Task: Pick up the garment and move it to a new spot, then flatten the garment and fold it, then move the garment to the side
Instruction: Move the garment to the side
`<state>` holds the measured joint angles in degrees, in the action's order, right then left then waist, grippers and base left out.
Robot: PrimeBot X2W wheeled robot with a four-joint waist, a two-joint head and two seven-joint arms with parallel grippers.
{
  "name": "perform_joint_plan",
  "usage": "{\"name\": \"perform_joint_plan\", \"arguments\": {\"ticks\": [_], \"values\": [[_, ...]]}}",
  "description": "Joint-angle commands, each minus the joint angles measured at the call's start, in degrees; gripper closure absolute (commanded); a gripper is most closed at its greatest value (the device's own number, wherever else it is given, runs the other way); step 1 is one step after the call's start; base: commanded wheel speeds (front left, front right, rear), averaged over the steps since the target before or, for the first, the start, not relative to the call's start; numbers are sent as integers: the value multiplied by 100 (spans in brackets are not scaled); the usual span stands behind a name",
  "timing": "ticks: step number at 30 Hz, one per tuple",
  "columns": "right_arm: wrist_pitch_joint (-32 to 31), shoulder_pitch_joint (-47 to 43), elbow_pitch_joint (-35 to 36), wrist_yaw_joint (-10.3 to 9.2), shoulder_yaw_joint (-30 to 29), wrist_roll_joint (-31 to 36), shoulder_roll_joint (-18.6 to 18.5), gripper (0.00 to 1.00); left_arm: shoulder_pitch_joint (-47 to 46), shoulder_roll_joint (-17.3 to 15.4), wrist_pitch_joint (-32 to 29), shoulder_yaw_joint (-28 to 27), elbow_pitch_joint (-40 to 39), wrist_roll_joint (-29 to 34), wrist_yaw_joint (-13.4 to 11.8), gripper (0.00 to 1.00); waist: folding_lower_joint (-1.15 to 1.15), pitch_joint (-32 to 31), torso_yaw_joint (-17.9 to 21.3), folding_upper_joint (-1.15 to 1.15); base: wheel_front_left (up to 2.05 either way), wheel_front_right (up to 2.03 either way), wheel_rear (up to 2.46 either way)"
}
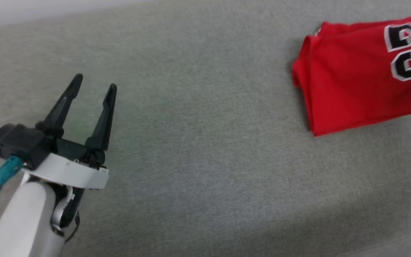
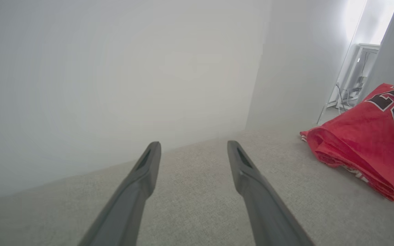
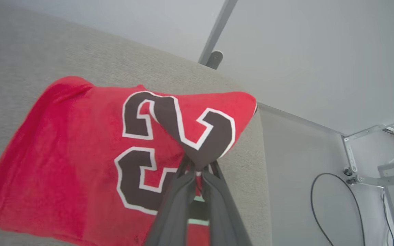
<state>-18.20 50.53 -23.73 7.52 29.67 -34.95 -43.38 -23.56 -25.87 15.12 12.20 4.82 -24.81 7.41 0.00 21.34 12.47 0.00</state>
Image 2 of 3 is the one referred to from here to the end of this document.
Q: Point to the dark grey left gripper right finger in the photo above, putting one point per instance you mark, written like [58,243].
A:
[262,205]

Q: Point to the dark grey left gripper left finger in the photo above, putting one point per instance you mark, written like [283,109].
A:
[128,201]

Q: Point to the red basketball jersey white trim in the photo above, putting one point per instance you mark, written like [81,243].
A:
[354,136]

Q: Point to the white desk frame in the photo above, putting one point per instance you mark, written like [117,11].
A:
[368,46]

